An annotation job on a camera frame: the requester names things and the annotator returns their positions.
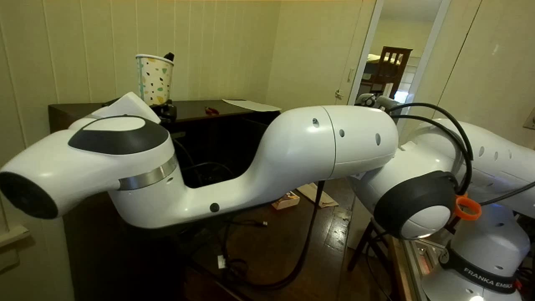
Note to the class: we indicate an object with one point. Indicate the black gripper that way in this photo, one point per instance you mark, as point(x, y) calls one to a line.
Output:
point(164, 111)

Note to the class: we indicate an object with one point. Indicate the spotted paper cup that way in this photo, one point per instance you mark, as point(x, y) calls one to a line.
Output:
point(154, 78)

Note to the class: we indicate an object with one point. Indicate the white Franka Panda arm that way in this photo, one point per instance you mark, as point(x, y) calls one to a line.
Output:
point(251, 161)

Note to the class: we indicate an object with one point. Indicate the white paper sheet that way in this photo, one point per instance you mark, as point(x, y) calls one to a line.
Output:
point(251, 104)

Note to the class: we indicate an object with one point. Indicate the calculator with grey keys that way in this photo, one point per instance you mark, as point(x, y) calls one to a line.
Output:
point(284, 201)

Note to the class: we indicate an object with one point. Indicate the dark wooden secretary desk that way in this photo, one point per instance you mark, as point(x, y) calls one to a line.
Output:
point(110, 262)

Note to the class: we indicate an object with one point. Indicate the dark wooden chair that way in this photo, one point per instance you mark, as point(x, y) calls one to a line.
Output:
point(393, 64)

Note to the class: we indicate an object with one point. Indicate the orange plastic clip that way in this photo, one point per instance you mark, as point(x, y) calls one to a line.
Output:
point(466, 208)

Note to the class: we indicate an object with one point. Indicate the white door frame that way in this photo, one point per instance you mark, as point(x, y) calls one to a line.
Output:
point(371, 34)

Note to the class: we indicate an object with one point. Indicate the white wall ledge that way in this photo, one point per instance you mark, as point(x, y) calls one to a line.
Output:
point(13, 237)

